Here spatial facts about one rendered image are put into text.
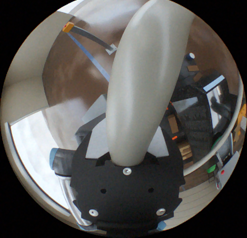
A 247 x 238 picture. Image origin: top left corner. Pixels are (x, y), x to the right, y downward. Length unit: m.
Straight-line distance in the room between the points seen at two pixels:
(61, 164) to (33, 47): 6.10
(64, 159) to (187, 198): 5.72
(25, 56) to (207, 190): 12.14
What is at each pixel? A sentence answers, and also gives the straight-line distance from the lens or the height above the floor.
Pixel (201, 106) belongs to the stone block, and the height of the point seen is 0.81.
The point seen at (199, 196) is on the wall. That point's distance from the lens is 5.74.
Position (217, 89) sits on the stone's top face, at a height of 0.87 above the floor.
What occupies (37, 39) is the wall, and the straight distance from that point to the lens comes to 6.07.
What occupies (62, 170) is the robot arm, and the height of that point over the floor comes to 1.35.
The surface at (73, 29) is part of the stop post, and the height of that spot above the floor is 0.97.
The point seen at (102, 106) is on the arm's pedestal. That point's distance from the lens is 0.64.
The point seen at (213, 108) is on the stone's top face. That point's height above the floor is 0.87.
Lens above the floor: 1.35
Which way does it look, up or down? 62 degrees down
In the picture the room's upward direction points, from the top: 132 degrees counter-clockwise
